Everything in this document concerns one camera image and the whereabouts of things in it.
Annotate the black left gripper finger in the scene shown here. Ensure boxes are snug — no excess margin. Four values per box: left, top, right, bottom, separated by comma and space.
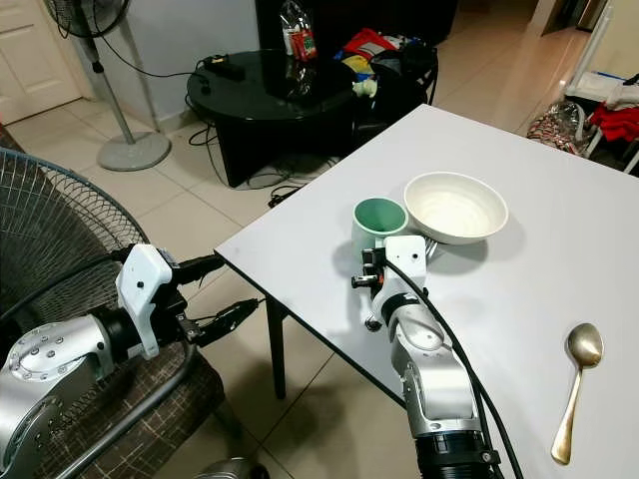
197, 297, 264, 346
177, 253, 228, 281

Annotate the pale green ceramic mug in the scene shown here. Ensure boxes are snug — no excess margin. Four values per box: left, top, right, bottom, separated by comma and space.
351, 197, 408, 256

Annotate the black dining table leg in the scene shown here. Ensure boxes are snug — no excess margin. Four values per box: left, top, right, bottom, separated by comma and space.
265, 299, 291, 400

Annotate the brown plaid cushioned chair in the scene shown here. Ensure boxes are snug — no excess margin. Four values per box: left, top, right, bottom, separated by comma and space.
50, 339, 227, 479

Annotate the black power strip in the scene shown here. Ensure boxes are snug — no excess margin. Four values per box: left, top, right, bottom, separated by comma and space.
268, 185, 296, 209

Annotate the white ceramic bowl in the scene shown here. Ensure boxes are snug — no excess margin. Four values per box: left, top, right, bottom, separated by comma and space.
403, 172, 509, 245

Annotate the large grey cage fan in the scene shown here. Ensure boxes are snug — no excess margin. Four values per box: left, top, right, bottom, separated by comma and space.
0, 150, 199, 400

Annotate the grey robot leg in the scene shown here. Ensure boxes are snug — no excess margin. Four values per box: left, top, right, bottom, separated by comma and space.
195, 457, 266, 479

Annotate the black round glossy table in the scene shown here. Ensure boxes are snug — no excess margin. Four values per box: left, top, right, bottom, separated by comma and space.
187, 50, 440, 189

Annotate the small black box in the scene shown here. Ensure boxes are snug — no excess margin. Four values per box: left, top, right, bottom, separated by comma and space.
203, 58, 247, 81

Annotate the gold metal spoon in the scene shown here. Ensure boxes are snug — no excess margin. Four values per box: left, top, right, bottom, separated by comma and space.
550, 322, 604, 466

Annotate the black bag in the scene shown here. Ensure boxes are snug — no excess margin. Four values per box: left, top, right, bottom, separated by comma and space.
371, 38, 440, 96

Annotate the clear patterned plastic bag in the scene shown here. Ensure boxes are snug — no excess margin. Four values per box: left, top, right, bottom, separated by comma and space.
527, 100, 590, 156

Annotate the red snack bag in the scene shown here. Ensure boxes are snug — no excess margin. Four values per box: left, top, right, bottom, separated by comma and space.
344, 28, 395, 59

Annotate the clear bottle with red label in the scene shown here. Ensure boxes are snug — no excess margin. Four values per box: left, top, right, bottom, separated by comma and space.
280, 0, 318, 63

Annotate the white panelled door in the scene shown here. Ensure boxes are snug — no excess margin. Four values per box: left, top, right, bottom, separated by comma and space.
0, 0, 86, 102

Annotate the red cloth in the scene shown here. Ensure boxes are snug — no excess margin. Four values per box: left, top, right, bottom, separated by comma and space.
587, 100, 639, 141

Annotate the white metal rack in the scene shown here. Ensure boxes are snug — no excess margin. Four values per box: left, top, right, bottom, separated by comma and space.
564, 0, 639, 171

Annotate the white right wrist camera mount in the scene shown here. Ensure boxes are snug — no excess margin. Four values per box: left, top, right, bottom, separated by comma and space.
381, 236, 428, 295

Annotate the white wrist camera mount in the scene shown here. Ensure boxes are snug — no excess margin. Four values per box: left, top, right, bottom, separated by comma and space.
381, 236, 428, 295
117, 242, 176, 358

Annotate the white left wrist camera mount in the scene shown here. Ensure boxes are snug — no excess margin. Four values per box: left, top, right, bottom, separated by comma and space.
117, 242, 176, 358

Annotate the grey standing pedestal fan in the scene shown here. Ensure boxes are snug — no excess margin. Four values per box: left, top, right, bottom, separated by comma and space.
45, 0, 173, 173

